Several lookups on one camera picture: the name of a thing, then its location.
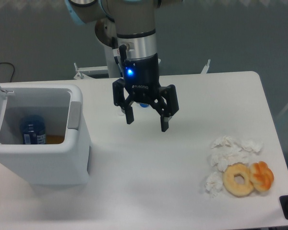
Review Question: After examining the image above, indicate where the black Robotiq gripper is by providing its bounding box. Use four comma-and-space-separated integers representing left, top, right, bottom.
112, 53, 179, 132

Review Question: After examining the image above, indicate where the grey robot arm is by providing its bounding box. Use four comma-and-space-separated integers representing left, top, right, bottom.
65, 0, 179, 132

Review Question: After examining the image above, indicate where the blue bottle cap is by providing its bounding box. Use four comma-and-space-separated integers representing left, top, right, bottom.
139, 103, 149, 108

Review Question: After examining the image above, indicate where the white trash can body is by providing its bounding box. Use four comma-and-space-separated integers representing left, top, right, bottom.
0, 83, 91, 185

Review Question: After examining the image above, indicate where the blue can in bin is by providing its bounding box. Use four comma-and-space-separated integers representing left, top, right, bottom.
19, 115, 46, 145

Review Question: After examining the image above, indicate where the large crumpled white tissue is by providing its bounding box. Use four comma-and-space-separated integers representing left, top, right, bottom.
209, 135, 264, 172

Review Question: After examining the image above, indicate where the small crumpled white tissue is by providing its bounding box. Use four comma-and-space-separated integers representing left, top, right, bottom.
204, 172, 223, 197

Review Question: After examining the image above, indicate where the orange glazed pastry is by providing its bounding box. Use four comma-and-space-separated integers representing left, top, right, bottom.
249, 161, 274, 192

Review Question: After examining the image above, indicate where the white table bracket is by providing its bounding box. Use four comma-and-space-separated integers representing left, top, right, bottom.
201, 59, 211, 74

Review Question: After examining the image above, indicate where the ring donut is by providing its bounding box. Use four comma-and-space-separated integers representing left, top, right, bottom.
222, 163, 254, 197

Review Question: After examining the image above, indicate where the black floor cable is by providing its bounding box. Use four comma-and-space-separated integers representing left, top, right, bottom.
0, 62, 15, 82

